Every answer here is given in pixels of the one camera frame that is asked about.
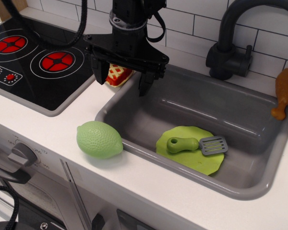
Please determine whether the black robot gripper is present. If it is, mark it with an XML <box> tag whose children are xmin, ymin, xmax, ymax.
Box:
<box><xmin>84</xmin><ymin>21</ymin><xmax>169</xmax><ymax>96</ymax></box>

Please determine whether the green handled grey spatula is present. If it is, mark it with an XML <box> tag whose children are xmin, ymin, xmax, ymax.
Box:
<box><xmin>167</xmin><ymin>136</ymin><xmax>228</xmax><ymax>156</ymax></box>

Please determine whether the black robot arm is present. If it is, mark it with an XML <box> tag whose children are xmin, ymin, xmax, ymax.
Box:
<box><xmin>84</xmin><ymin>0</ymin><xmax>169</xmax><ymax>96</ymax></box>

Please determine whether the green plastic plate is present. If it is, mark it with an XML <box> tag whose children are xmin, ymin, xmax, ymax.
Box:
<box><xmin>156</xmin><ymin>126</ymin><xmax>225</xmax><ymax>175</ymax></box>

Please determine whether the grey plastic sink basin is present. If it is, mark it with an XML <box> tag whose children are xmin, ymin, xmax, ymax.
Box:
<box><xmin>96</xmin><ymin>66</ymin><xmax>288</xmax><ymax>200</ymax></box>

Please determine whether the toy pie slice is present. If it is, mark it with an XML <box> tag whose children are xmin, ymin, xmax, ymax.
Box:
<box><xmin>106</xmin><ymin>64</ymin><xmax>134</xmax><ymax>87</ymax></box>

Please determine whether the green toy lime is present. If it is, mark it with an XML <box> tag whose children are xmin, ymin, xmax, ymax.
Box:
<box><xmin>76</xmin><ymin>121</ymin><xmax>123</xmax><ymax>159</ymax></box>

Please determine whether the black toy stovetop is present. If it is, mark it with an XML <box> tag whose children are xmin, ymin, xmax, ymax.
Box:
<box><xmin>0</xmin><ymin>19</ymin><xmax>95</xmax><ymax>117</ymax></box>

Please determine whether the black faucet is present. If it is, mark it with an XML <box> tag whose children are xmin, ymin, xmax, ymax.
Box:
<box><xmin>206</xmin><ymin>0</ymin><xmax>288</xmax><ymax>81</ymax></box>

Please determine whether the grey oven knob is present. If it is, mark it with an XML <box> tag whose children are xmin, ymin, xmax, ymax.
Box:
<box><xmin>8</xmin><ymin>143</ymin><xmax>37</xmax><ymax>167</ymax></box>

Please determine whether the brown toy chicken drumstick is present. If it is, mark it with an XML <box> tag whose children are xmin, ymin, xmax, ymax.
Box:
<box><xmin>271</xmin><ymin>68</ymin><xmax>288</xmax><ymax>120</ymax></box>

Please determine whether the black braided cable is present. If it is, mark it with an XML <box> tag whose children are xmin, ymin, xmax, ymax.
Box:
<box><xmin>0</xmin><ymin>184</ymin><xmax>20</xmax><ymax>225</ymax></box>
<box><xmin>1</xmin><ymin>0</ymin><xmax>88</xmax><ymax>50</ymax></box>

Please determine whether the lower black braided cable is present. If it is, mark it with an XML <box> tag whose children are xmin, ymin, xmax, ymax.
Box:
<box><xmin>0</xmin><ymin>184</ymin><xmax>20</xmax><ymax>225</ymax></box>

